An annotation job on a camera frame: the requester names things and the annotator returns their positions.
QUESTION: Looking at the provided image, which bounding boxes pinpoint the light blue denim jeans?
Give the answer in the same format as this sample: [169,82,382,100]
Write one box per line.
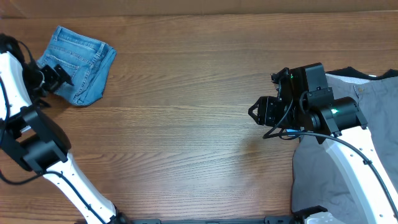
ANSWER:
[37,26,117,106]

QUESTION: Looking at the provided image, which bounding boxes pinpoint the grey garment pile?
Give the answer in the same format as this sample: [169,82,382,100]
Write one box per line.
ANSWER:
[292,74,397,223]

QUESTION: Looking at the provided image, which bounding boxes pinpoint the black garment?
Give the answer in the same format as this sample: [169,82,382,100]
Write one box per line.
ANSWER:
[326,67,397,80]

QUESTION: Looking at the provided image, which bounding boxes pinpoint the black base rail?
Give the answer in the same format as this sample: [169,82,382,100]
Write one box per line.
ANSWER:
[110,216,300,224]

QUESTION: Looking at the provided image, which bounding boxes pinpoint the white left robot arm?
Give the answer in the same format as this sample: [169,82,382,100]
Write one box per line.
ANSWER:
[1,34,131,224]

